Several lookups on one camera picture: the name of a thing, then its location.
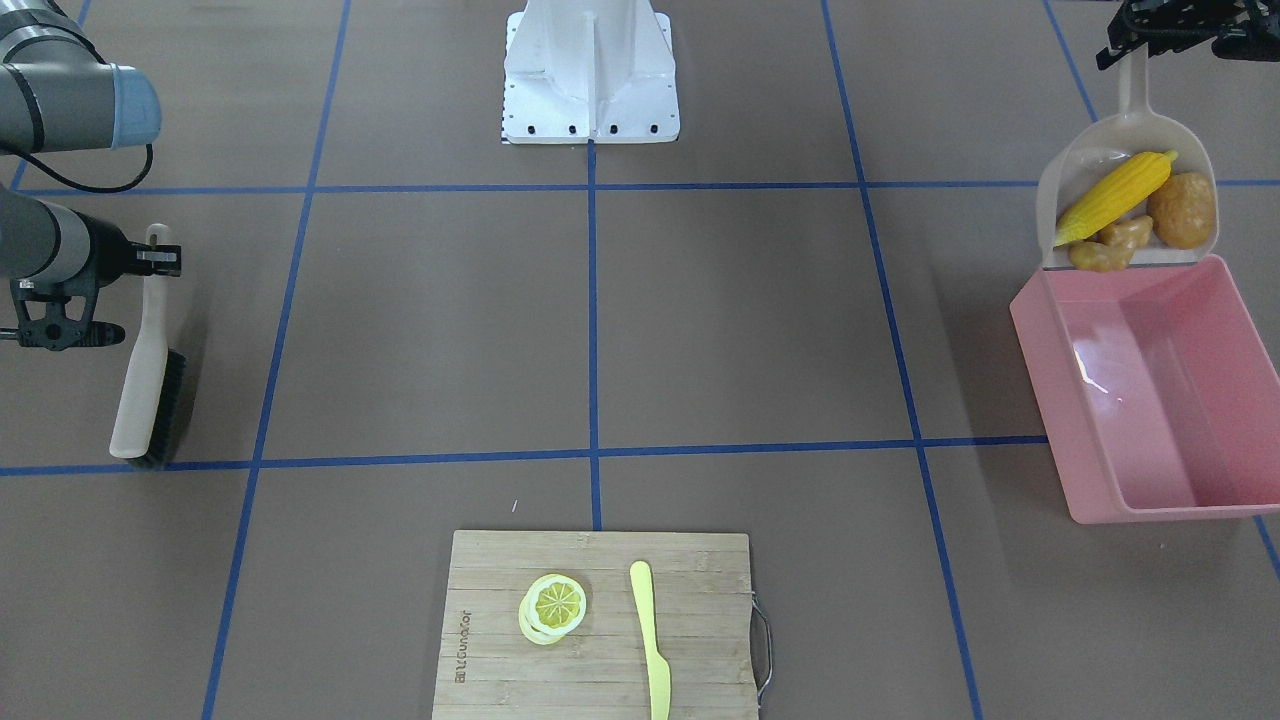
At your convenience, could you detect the beige plastic dustpan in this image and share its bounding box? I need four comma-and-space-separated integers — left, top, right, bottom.
1036, 47, 1216, 270

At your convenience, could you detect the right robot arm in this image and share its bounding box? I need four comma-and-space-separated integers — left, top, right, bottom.
1, 1, 182, 351

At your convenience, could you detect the yellow toy corn cob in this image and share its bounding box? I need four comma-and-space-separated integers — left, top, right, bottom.
1052, 150, 1179, 249

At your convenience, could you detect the beige hand brush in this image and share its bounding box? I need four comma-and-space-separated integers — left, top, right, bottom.
109, 223, 187, 470

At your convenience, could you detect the yellow plastic knife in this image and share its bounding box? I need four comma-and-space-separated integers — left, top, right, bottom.
628, 560, 672, 719

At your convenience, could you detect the tan toy ginger root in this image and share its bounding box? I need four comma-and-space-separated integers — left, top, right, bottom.
1068, 215, 1155, 273

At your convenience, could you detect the pink plastic bin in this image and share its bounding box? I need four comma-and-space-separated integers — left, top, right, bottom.
1010, 255, 1279, 524

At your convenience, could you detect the brown toy potato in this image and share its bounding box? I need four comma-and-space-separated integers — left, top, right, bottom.
1146, 172, 1219, 250

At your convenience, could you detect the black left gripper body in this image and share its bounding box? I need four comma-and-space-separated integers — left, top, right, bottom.
1096, 1, 1279, 70

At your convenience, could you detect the yellow toy lemon slice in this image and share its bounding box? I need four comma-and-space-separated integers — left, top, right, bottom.
517, 574, 588, 646

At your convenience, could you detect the bamboo cutting board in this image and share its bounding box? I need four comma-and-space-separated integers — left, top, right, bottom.
431, 530, 760, 719

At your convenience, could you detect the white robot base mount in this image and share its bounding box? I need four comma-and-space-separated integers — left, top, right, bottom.
500, 1, 681, 145

